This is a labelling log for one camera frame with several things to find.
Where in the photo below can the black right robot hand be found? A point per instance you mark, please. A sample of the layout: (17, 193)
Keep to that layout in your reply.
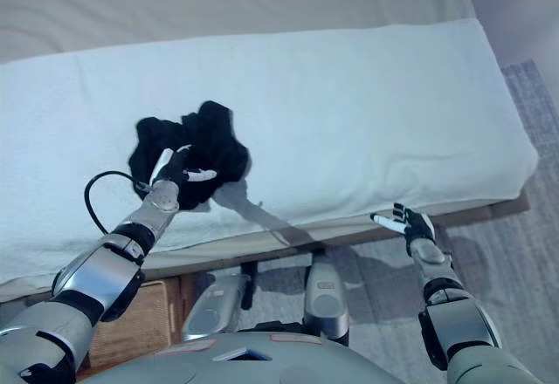
(415, 227)

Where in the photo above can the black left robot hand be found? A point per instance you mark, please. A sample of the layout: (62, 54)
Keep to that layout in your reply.
(172, 168)

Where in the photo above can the black clothes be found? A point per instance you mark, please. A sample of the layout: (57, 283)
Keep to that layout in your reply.
(214, 139)

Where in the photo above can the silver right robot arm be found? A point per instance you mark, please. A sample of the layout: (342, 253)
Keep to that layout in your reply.
(458, 314)

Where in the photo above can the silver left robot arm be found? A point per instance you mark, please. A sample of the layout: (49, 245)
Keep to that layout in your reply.
(100, 270)

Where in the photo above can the brown wicker basket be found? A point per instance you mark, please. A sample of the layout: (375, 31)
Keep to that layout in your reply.
(140, 318)

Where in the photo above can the bed with beige sheet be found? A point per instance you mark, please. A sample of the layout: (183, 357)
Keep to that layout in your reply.
(218, 0)

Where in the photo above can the silver right robot leg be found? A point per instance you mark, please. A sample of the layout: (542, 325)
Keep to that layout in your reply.
(325, 301)

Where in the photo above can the silver robot leg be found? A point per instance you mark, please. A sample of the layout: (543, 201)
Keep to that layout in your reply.
(214, 310)
(325, 301)

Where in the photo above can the silver left robot leg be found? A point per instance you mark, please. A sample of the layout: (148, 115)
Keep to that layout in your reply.
(214, 310)

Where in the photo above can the grey robot torso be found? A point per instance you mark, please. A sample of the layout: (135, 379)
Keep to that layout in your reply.
(218, 366)

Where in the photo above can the brown bed frame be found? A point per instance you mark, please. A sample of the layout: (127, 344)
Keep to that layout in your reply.
(480, 211)

